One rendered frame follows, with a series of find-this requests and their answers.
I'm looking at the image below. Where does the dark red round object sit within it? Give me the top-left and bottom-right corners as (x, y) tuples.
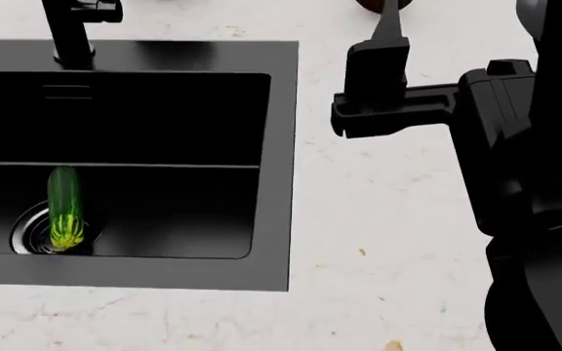
(356, 0), (415, 13)

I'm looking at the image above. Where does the round metal sink drain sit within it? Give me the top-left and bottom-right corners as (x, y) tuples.
(9, 199), (107, 256)

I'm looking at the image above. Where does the black sink faucet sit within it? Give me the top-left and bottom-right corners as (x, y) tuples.
(40, 0), (125, 69)

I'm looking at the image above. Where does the grey round object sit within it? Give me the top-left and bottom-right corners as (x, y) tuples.
(514, 0), (550, 42)

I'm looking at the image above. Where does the black rectangular kitchen sink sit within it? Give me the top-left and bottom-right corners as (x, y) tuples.
(0, 38), (301, 293)

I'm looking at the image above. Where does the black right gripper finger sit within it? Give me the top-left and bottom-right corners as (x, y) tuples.
(342, 0), (412, 111)

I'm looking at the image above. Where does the green cucumber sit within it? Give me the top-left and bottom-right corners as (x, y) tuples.
(46, 165), (88, 252)

